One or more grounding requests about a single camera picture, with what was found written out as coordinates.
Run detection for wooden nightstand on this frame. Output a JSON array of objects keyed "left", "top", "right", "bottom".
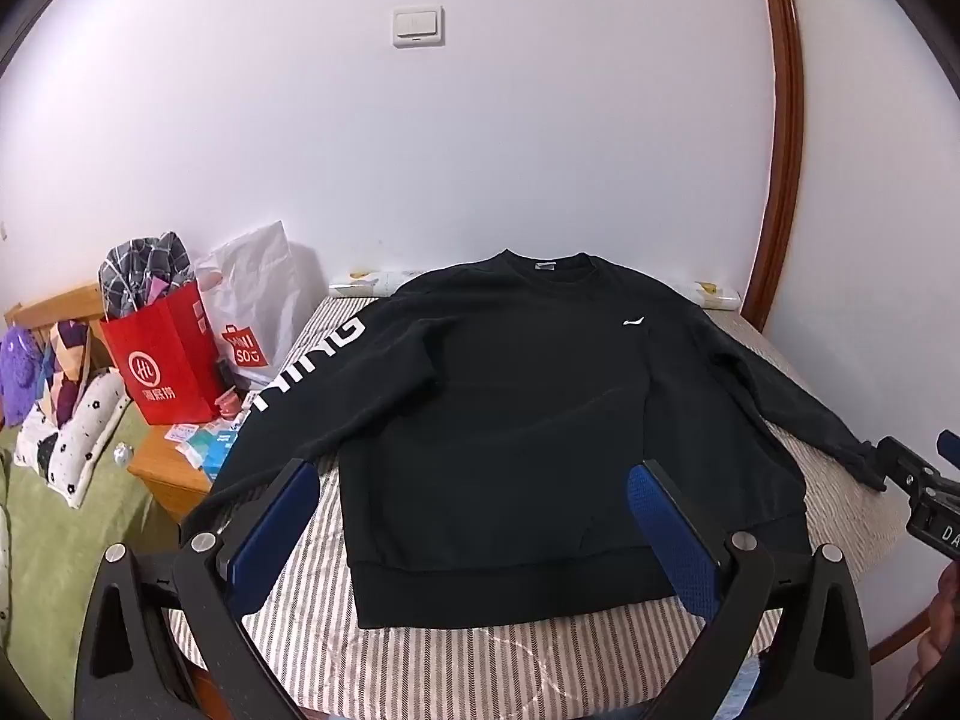
[{"left": 127, "top": 390, "right": 256, "bottom": 526}]

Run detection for person's right hand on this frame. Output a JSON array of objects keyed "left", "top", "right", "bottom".
[{"left": 911, "top": 561, "right": 960, "bottom": 698}]

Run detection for black sweatshirt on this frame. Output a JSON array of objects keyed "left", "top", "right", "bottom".
[{"left": 180, "top": 247, "right": 890, "bottom": 631}]

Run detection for blue and white packets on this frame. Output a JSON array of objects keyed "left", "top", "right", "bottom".
[{"left": 176, "top": 420, "right": 245, "bottom": 481}]

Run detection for purple geometric cushion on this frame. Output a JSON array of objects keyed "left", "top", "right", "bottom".
[{"left": 37, "top": 319, "right": 95, "bottom": 421}]

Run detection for brown wooden door frame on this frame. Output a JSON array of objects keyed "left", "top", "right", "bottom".
[{"left": 739, "top": 0, "right": 807, "bottom": 331}]

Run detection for wooden headboard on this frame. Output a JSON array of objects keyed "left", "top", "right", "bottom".
[{"left": 4, "top": 281, "right": 106, "bottom": 331}]

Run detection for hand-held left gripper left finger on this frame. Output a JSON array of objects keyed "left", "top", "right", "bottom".
[{"left": 75, "top": 457, "right": 320, "bottom": 720}]

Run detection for person's blue clothing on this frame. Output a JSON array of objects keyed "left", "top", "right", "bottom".
[{"left": 739, "top": 660, "right": 766, "bottom": 720}]

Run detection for purple plush toy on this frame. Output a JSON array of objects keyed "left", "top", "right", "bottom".
[{"left": 0, "top": 326, "right": 42, "bottom": 425}]

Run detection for grey plaid cloth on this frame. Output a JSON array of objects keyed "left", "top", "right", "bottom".
[{"left": 99, "top": 232, "right": 197, "bottom": 320}]

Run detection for white shopping bag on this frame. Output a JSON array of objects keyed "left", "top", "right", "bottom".
[{"left": 193, "top": 221, "right": 325, "bottom": 391}]

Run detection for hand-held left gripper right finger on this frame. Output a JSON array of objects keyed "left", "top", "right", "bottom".
[{"left": 626, "top": 457, "right": 875, "bottom": 720}]

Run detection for red paper bag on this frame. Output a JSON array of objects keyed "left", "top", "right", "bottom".
[{"left": 100, "top": 277, "right": 226, "bottom": 425}]

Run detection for white floral pillow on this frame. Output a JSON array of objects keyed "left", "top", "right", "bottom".
[{"left": 13, "top": 371, "right": 128, "bottom": 511}]

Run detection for white light switch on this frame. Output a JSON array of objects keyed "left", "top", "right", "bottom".
[{"left": 392, "top": 5, "right": 445, "bottom": 48}]

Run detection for striped quilted mat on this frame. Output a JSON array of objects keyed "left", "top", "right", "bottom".
[{"left": 169, "top": 292, "right": 938, "bottom": 720}]

